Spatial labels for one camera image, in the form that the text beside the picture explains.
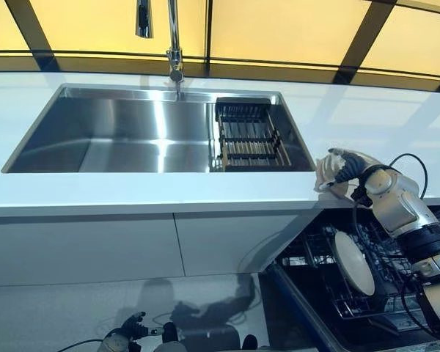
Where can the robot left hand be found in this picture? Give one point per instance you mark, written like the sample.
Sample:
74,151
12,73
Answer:
133,326

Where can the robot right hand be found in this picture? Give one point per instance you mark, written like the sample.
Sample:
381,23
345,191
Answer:
352,165

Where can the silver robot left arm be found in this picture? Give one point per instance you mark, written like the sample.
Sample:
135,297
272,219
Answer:
115,344

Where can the white glossy cabinet door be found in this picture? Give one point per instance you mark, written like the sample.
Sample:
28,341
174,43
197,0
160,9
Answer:
77,249
223,242

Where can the black sink dish rack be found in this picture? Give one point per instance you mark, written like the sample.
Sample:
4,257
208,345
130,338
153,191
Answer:
249,139

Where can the stainless steel sink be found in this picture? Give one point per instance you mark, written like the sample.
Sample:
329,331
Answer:
113,135

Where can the chrome pull-down faucet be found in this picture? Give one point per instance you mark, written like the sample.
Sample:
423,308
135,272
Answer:
174,44

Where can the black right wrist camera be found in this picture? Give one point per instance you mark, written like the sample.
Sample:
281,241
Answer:
359,194

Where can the yellow window with dark frame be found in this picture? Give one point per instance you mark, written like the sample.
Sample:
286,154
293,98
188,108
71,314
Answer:
278,33

